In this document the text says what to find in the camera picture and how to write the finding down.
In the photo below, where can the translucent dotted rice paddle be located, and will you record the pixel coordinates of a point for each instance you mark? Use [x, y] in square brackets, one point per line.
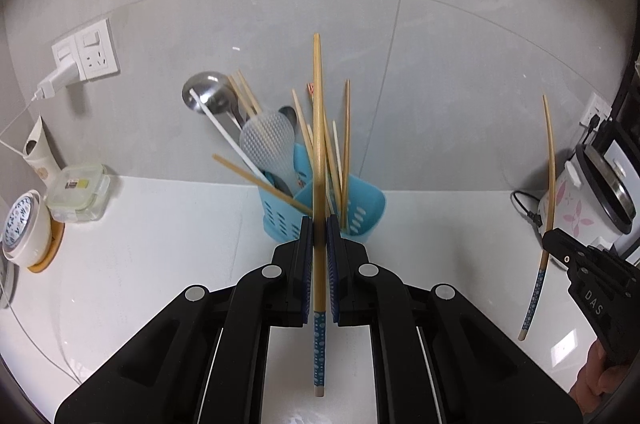
[267, 138]

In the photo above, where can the white chopstick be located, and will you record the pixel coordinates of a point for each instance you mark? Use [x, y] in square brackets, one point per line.
[220, 126]
[338, 148]

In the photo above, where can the blue plastic utensil holder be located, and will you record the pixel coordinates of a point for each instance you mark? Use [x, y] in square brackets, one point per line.
[375, 199]

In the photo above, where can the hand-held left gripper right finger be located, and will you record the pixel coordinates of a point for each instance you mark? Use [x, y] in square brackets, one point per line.
[332, 254]

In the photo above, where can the white squeeze tube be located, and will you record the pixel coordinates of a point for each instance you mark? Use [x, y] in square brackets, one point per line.
[37, 153]

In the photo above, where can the white charger plug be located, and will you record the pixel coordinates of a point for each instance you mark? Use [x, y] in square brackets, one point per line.
[57, 78]

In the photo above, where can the person's right hand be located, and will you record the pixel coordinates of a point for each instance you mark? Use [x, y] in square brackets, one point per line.
[592, 379]

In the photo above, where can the steel spoon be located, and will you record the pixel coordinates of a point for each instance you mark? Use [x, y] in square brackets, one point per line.
[290, 113]

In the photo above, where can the clear food container green lid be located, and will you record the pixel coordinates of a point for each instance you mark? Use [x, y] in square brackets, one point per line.
[80, 191]

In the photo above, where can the white wall socket with switch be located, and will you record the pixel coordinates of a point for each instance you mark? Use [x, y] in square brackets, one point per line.
[92, 51]

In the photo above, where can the wooden coaster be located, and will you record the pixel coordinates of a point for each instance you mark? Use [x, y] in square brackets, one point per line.
[52, 249]

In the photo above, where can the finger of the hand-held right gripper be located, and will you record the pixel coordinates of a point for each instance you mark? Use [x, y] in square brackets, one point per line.
[562, 244]

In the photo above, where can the steel ladle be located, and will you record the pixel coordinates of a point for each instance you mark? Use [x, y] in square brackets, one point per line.
[205, 91]

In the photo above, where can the plain wooden chopstick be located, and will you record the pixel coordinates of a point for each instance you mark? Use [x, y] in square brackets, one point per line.
[346, 143]
[250, 178]
[250, 91]
[302, 116]
[331, 163]
[242, 95]

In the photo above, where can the black plug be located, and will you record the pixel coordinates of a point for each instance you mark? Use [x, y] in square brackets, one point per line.
[595, 122]

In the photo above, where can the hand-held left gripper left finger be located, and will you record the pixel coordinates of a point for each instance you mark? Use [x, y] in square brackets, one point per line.
[308, 254]

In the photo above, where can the white rice cooker pink flowers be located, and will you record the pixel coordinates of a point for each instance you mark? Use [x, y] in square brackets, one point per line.
[585, 199]

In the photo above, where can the white dish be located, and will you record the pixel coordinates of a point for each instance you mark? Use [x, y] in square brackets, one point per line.
[6, 286]

